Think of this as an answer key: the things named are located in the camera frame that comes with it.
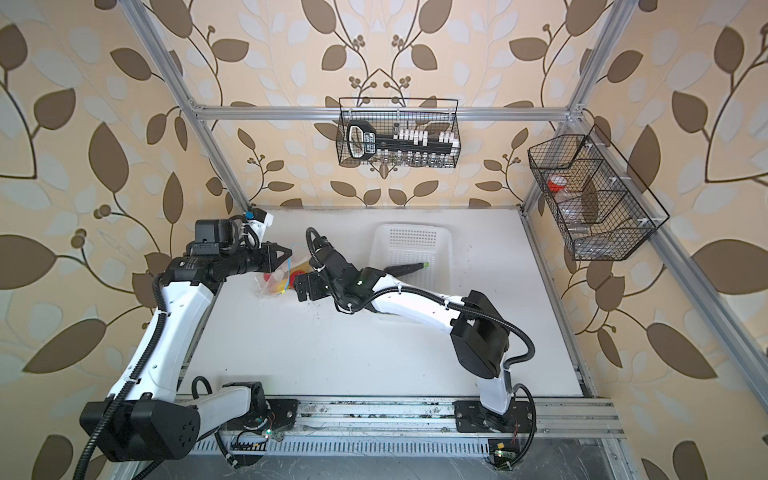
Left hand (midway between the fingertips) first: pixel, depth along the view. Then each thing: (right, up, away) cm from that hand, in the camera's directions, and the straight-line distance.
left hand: (290, 249), depth 74 cm
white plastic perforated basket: (+30, +1, +31) cm, 43 cm away
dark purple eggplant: (+29, -7, +25) cm, 39 cm away
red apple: (+1, -7, -1) cm, 7 cm away
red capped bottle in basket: (+71, +18, +7) cm, 73 cm away
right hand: (+4, -9, +4) cm, 10 cm away
